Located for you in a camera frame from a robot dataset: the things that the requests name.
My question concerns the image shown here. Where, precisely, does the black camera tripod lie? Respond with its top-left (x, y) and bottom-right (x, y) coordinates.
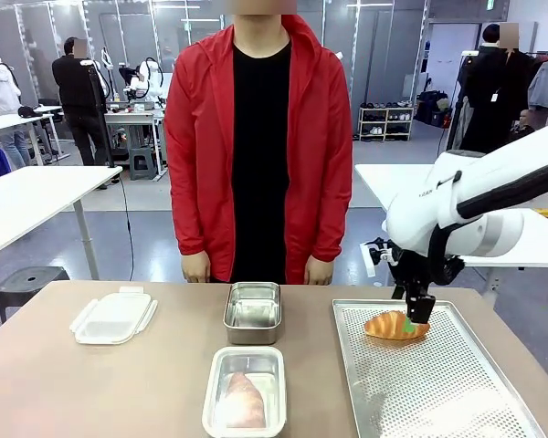
top-left (79, 57), bottom-right (125, 183)

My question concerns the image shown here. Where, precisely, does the white shoe rack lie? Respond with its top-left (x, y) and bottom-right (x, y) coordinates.
top-left (357, 104), bottom-right (415, 142)

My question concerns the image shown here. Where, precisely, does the large steel container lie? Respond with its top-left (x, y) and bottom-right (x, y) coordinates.
top-left (201, 345), bottom-right (289, 438)

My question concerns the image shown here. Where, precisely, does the person's right red-sleeved forearm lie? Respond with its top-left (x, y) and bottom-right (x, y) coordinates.
top-left (163, 150), bottom-right (212, 261)

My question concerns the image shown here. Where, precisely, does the person in red jacket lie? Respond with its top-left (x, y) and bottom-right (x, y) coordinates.
top-left (163, 13), bottom-right (353, 287)

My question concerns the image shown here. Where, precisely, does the person's left red-sleeved forearm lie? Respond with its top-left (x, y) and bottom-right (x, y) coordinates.
top-left (308, 150), bottom-right (353, 264)

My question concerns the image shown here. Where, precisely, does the man in black clothes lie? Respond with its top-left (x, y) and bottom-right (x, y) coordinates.
top-left (50, 36), bottom-right (110, 168)

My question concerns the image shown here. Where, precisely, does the golden croissant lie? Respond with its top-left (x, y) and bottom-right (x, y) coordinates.
top-left (224, 370), bottom-right (268, 430)
top-left (363, 309), bottom-right (432, 342)

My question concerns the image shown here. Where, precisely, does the small steel container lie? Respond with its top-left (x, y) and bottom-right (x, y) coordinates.
top-left (222, 281), bottom-right (283, 346)

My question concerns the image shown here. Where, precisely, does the grey step stool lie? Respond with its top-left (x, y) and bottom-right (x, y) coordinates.
top-left (128, 146), bottom-right (160, 182)

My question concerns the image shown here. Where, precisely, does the small clear plastic lid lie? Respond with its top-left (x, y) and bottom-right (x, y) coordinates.
top-left (68, 286), bottom-right (160, 346)

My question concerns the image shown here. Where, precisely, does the black right arm cable sleeve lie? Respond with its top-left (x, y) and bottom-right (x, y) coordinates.
top-left (427, 154), bottom-right (548, 287)

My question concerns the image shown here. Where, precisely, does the white background desk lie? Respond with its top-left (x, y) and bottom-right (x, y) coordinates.
top-left (0, 105), bottom-right (66, 168)

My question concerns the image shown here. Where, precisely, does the perforated metal baking tray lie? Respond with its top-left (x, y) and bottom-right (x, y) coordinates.
top-left (332, 298), bottom-right (547, 438)

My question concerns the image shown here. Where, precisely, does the person in grey top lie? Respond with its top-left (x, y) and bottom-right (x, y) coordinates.
top-left (0, 57), bottom-right (30, 171)

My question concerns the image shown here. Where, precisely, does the grey background workbench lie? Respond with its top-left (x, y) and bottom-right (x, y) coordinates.
top-left (103, 107), bottom-right (167, 180)

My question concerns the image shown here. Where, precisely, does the person's left hand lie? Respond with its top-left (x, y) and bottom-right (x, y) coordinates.
top-left (304, 254), bottom-right (335, 287)

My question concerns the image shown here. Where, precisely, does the person in black coat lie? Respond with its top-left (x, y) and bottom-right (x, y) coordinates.
top-left (457, 22), bottom-right (539, 154)

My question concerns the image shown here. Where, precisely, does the person's right hand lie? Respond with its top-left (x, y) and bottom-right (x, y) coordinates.
top-left (181, 253), bottom-right (211, 284)

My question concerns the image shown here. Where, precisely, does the black bags pile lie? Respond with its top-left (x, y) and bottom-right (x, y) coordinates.
top-left (414, 89), bottom-right (453, 128)

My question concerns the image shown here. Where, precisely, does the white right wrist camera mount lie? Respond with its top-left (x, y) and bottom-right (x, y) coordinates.
top-left (358, 240), bottom-right (394, 278)

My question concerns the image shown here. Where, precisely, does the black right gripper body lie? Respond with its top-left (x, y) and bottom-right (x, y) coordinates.
top-left (387, 245), bottom-right (466, 298)

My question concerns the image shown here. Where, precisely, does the black round-hole stool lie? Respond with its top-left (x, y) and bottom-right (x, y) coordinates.
top-left (0, 266), bottom-right (70, 324)

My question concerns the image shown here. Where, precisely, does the white side table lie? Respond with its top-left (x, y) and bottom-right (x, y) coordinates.
top-left (0, 165), bottom-right (124, 282)
top-left (354, 162), bottom-right (548, 269)

